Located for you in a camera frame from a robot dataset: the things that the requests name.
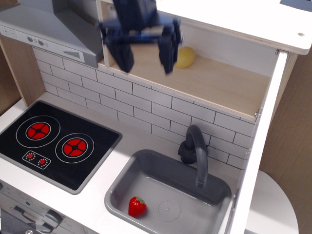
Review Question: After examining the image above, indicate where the grey toy sink basin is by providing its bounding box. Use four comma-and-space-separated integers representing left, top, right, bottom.
104, 150, 232, 234

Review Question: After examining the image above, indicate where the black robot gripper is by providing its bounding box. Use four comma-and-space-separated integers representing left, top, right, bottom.
97, 0, 184, 74

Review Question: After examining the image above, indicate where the white toy microwave door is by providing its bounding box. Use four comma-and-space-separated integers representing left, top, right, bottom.
225, 50, 289, 234

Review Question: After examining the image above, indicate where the grey toy range hood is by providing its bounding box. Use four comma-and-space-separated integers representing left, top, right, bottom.
0, 0, 103, 68

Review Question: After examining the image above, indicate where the red toy strawberry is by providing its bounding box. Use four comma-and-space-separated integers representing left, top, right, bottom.
128, 196, 147, 217

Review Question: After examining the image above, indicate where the black toy induction stove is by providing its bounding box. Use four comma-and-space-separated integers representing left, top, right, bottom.
0, 101, 122, 195

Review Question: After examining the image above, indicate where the dark grey toy faucet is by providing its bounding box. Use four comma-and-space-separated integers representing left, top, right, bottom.
178, 125, 208, 188

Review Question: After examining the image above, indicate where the grey toy oven door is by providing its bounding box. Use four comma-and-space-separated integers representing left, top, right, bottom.
0, 181, 95, 234

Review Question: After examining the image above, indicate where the white wooden microwave cabinet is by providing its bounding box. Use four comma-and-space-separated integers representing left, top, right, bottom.
96, 0, 312, 199

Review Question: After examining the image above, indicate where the yellow toy potato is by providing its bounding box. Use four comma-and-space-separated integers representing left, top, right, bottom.
175, 46, 195, 68

